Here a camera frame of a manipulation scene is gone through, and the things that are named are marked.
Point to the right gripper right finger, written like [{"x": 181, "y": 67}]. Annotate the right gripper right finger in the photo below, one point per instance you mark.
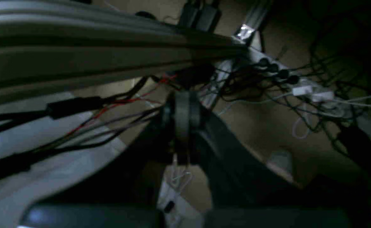
[{"x": 244, "y": 192}]

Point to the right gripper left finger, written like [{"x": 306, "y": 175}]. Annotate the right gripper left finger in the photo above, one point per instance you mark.
[{"x": 124, "y": 193}]

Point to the metal table leg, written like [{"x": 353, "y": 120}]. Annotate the metal table leg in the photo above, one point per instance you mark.
[{"x": 253, "y": 21}]

